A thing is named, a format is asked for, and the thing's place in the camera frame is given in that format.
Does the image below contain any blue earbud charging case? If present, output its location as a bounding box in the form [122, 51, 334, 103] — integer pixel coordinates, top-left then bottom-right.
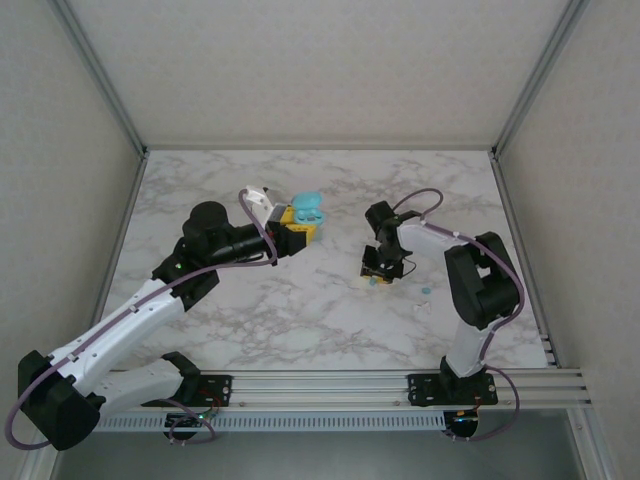
[289, 191, 327, 227]

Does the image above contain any right controller board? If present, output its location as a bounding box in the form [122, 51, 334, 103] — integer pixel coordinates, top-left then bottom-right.
[442, 407, 484, 444]

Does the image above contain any controller board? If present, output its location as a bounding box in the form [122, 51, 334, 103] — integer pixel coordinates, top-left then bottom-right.
[442, 407, 484, 444]
[164, 407, 221, 446]

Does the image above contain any left controller board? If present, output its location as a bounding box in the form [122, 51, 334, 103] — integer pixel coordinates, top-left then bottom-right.
[164, 407, 221, 446]

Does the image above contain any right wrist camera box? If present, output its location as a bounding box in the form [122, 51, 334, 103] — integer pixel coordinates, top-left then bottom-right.
[358, 244, 382, 277]

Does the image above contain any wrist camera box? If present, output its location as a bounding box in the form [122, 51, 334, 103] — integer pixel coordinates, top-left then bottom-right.
[358, 244, 382, 277]
[241, 185, 287, 227]

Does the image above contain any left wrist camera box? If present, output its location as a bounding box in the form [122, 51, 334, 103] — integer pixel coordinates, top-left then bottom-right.
[241, 185, 287, 227]

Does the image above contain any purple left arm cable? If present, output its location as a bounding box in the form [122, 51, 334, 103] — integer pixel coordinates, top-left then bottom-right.
[3, 188, 280, 446]

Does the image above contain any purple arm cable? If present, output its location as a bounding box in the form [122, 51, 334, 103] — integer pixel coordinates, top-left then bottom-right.
[393, 187, 526, 444]
[3, 188, 280, 446]

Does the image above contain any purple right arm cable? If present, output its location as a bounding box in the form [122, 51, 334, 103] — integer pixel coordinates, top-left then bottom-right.
[393, 187, 526, 444]

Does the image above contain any aluminium table back rail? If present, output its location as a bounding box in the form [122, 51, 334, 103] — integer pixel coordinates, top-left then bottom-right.
[144, 143, 496, 152]

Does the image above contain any aluminium table side rail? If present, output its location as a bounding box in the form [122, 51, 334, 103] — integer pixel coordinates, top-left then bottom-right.
[489, 152, 561, 370]
[92, 151, 150, 329]

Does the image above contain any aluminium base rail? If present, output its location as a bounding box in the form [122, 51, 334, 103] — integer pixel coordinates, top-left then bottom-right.
[112, 368, 595, 407]

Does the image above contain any grey slotted cable duct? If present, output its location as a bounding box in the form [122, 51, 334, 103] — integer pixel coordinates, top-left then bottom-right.
[97, 412, 447, 432]

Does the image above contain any aluminium frame post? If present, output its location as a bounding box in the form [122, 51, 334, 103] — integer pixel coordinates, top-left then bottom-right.
[47, 0, 151, 156]
[490, 0, 596, 160]

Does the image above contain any aluminium frame leg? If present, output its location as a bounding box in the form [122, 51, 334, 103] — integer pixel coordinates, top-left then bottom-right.
[17, 439, 69, 480]
[569, 407, 619, 480]

